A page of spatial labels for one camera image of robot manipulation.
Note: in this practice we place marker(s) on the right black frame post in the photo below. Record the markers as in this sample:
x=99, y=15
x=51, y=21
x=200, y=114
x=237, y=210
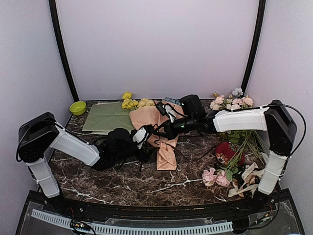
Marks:
x=254, y=45

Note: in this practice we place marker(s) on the green plastic bowl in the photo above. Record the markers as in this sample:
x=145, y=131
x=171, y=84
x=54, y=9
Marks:
x=78, y=108

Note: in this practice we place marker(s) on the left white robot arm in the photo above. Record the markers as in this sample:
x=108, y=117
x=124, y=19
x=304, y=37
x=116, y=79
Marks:
x=44, y=132

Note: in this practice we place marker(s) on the black frame post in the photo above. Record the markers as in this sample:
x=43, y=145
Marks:
x=61, y=49
x=254, y=45

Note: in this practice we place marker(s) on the blue fake flower stem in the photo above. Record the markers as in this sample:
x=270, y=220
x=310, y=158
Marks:
x=172, y=100

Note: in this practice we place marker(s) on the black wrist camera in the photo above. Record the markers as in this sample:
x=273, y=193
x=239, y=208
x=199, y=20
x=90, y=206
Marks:
x=118, y=139
x=192, y=106

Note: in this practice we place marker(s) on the pink fake flower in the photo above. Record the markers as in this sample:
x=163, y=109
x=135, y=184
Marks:
x=223, y=175

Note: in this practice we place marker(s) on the dark brown ribbon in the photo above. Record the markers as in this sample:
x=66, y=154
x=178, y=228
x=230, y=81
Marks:
x=192, y=148

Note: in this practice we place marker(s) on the pale yellow flower stem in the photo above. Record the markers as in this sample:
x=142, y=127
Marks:
x=145, y=102

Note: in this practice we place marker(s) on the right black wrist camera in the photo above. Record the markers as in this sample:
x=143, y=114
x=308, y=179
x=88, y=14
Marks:
x=192, y=106

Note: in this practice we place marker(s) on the bunch of fake flowers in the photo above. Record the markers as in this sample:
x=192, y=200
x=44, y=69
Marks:
x=237, y=120

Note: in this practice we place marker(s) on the beige wrapping paper sheet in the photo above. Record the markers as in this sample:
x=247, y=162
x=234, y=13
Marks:
x=161, y=137

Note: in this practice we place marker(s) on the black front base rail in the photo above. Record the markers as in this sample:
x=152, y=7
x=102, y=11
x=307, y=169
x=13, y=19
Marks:
x=89, y=212

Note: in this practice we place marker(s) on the left black frame post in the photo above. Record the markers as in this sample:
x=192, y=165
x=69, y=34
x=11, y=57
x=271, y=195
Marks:
x=61, y=49

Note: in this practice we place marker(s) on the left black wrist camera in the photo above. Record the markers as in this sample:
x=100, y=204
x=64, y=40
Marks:
x=118, y=139

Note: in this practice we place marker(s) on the red floral tin lid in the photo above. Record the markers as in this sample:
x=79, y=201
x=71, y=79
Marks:
x=225, y=151

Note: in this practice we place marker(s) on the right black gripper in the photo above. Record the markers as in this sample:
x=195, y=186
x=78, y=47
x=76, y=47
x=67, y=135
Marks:
x=169, y=131

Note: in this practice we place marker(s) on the bright yellow flower stem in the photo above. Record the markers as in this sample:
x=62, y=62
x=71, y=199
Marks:
x=128, y=102

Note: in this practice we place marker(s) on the white slotted cable duct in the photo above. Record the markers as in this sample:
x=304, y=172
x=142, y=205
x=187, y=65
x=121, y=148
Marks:
x=83, y=228

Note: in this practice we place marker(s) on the green wrapping paper sheet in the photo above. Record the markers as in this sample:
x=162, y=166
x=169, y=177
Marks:
x=105, y=117

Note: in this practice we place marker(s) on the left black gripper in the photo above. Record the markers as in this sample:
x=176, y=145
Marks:
x=145, y=155

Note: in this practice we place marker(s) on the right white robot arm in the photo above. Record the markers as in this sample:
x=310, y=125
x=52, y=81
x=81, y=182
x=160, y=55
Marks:
x=273, y=119

